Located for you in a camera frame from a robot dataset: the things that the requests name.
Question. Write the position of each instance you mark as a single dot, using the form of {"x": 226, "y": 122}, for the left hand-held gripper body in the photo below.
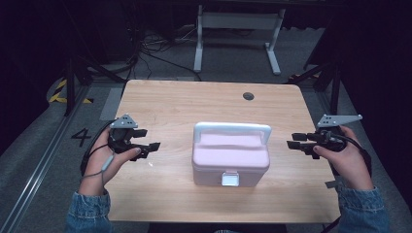
{"x": 122, "y": 134}

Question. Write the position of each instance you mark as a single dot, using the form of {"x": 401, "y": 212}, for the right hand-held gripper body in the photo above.
{"x": 327, "y": 139}

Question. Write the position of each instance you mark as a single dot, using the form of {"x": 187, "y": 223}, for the person's right hand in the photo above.
{"x": 351, "y": 165}

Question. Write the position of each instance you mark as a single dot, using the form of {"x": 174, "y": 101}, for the person's left hand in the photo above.
{"x": 97, "y": 165}

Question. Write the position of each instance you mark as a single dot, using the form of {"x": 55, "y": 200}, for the black metal stand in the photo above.
{"x": 69, "y": 87}
{"x": 335, "y": 84}

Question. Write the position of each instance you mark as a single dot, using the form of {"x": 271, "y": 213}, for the round dark table grommet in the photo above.
{"x": 248, "y": 96}

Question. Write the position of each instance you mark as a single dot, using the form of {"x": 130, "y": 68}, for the yellow black floor tape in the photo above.
{"x": 59, "y": 95}

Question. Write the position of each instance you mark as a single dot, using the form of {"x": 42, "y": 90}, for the metal floor rail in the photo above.
{"x": 35, "y": 171}

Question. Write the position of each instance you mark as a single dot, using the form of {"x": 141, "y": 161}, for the white metal desk frame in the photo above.
{"x": 239, "y": 20}

